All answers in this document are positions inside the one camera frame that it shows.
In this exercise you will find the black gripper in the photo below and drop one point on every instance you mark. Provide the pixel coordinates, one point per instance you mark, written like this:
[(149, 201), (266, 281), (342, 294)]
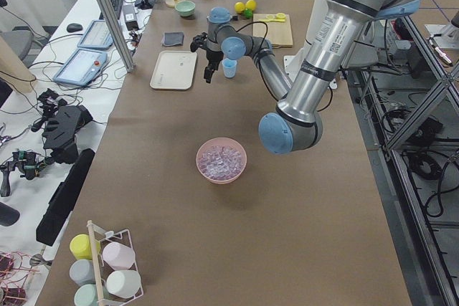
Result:
[(214, 56)]

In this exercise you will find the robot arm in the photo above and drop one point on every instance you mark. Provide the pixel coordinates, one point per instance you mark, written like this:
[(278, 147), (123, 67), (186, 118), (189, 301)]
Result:
[(296, 123)]

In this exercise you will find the light blue plastic cup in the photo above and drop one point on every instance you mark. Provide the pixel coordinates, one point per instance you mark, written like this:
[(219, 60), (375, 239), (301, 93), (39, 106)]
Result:
[(229, 67)]

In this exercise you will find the pink bowl of ice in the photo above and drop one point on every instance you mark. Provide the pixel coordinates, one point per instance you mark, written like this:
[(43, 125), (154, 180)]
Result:
[(221, 160)]

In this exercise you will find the pink cup in rack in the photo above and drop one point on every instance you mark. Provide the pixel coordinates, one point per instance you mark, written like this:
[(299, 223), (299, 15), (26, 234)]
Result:
[(118, 256)]

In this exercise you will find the yellow cup in rack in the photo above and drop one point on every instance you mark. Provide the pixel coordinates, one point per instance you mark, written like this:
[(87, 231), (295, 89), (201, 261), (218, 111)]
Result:
[(80, 247)]

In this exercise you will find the white cup in rack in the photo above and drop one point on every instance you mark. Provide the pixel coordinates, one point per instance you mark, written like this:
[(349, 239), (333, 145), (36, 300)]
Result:
[(123, 283)]

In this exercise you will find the grey cup in rack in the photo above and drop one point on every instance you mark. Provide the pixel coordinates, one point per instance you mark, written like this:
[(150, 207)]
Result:
[(82, 273)]

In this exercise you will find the green cup in rack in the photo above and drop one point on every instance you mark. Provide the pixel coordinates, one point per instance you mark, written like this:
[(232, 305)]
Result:
[(86, 295)]

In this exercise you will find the cream plastic tray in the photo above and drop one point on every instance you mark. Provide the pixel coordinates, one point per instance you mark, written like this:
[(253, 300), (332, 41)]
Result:
[(174, 70)]

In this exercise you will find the yellow lemon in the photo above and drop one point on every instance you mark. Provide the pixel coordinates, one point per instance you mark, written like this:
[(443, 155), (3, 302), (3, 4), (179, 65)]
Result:
[(239, 7), (251, 5)]

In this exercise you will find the grey folded cloth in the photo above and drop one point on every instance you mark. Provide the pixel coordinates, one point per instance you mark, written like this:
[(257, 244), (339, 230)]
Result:
[(172, 39)]

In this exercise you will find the light green bowl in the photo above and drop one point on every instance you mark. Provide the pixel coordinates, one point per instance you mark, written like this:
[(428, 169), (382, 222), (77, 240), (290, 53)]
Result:
[(185, 8)]

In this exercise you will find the green lime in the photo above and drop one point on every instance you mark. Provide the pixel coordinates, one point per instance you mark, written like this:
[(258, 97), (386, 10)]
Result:
[(248, 14)]

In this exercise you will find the yellow plastic knife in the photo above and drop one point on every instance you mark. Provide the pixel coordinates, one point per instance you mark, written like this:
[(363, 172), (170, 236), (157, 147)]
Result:
[(268, 18)]

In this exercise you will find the wooden cutting board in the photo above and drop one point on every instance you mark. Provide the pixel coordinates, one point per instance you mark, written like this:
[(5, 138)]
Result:
[(279, 32)]

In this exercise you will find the black computer mouse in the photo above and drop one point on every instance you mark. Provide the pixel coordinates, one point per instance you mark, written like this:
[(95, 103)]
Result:
[(74, 27)]

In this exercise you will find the aluminium frame post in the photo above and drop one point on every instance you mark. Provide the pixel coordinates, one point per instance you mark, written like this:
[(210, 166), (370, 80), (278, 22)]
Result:
[(112, 22)]

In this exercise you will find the white wire cup rack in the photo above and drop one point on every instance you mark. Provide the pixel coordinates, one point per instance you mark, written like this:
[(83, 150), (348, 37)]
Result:
[(99, 238)]

